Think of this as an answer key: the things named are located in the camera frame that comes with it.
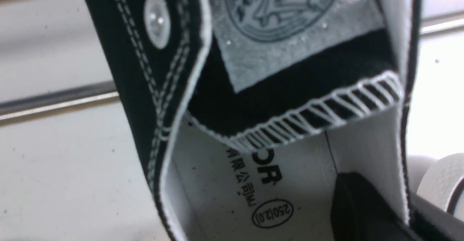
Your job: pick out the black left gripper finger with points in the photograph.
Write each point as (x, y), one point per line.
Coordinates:
(359, 213)

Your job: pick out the black canvas sneaker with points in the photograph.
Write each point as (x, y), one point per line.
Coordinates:
(243, 112)
(442, 184)

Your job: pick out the silver metal shoe rack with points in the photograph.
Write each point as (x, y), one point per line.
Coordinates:
(51, 57)

